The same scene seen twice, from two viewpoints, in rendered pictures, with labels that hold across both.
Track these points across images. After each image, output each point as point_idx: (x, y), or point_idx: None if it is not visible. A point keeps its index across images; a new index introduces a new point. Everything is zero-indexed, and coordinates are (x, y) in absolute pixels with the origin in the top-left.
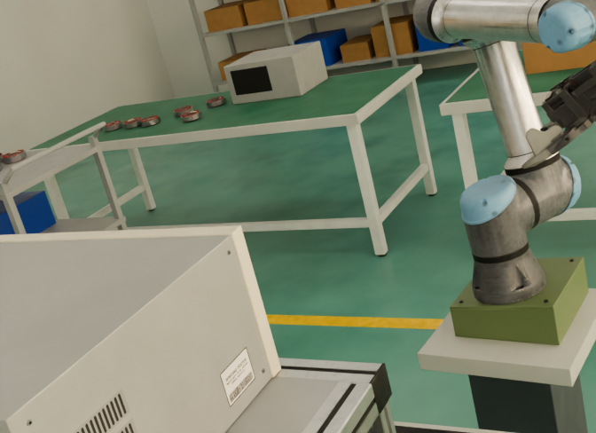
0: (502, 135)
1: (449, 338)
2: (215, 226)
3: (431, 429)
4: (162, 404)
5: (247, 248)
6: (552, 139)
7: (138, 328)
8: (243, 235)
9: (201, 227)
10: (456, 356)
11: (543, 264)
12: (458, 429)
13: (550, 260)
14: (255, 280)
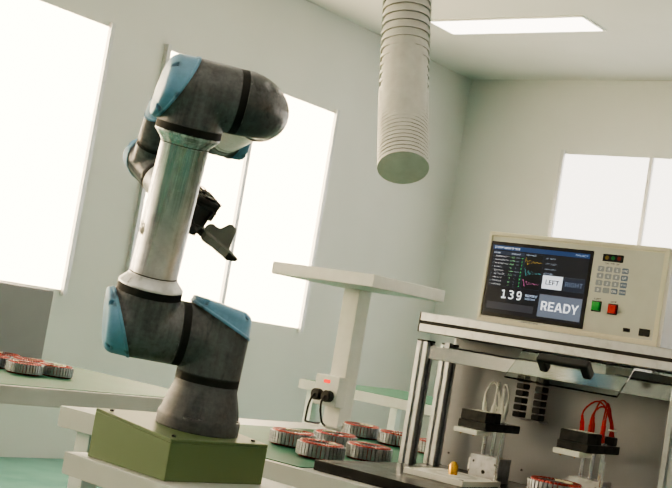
0: (183, 253)
1: (268, 486)
2: (504, 232)
3: (350, 468)
4: None
5: (488, 244)
6: (211, 236)
7: None
8: (489, 236)
9: (512, 233)
10: (277, 482)
11: (137, 419)
12: (325, 475)
13: (124, 417)
14: (485, 263)
